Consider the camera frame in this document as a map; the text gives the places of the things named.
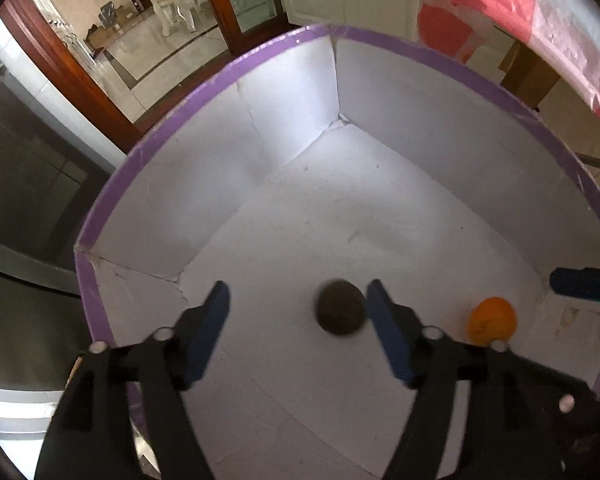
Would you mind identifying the small orange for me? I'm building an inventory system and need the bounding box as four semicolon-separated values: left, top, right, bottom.
466;297;518;347

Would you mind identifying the dark passion fruit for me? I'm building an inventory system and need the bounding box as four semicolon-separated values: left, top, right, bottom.
313;278;367;337

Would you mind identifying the red white checkered tablecloth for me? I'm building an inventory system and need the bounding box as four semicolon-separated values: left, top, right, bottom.
417;0;600;118

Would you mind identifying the white box purple rim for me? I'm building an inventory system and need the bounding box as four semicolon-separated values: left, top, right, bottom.
76;26;600;479

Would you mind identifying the red wooden door frame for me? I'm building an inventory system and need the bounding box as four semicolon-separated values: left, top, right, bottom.
0;0;294;153

